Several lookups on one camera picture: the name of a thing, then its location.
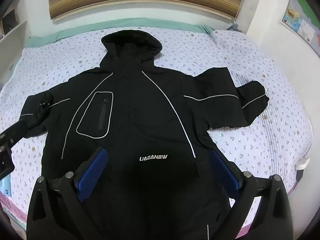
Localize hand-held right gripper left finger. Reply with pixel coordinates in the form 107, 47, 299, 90
26, 147, 109, 240

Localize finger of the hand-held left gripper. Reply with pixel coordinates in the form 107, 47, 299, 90
0, 122, 27, 147

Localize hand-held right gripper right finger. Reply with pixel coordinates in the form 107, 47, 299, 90
210, 149, 293, 240

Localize black hooded jacket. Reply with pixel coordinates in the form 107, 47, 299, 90
19, 29, 270, 240

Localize floral quilted bed cover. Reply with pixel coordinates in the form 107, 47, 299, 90
0, 26, 314, 220

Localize pink bed sheet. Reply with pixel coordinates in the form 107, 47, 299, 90
0, 191, 28, 229

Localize green bed sheet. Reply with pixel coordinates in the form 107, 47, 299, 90
25, 17, 215, 48

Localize white wall shelf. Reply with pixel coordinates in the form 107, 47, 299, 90
0, 5, 28, 44

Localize wall map poster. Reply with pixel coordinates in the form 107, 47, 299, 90
281, 0, 320, 47

